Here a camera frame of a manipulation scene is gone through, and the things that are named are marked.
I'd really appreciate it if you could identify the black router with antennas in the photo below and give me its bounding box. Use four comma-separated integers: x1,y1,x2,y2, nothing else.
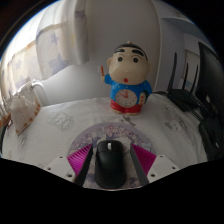
155,52,205,113

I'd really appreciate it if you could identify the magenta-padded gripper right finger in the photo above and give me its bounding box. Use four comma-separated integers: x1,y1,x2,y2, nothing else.
128,143,181,187

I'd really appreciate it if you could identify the white printed tablecloth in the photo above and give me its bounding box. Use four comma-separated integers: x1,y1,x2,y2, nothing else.
0,93,209,183

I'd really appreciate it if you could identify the large white conch shell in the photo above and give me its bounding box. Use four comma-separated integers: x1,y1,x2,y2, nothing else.
8,94,42,136

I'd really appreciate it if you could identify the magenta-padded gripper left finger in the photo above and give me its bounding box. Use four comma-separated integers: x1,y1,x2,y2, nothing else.
44,143,95,187

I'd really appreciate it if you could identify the white star-print curtain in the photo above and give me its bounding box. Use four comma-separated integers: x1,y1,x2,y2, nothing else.
0,0,92,98

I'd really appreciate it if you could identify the cartoon boy figure clock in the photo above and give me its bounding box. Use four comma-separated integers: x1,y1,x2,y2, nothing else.
100,40,154,117

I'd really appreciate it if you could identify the round purple printed mouse pad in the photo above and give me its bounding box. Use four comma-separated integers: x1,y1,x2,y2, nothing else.
67,121,156,188

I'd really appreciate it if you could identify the black computer mouse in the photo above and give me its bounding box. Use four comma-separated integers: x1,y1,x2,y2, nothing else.
93,139,128,190

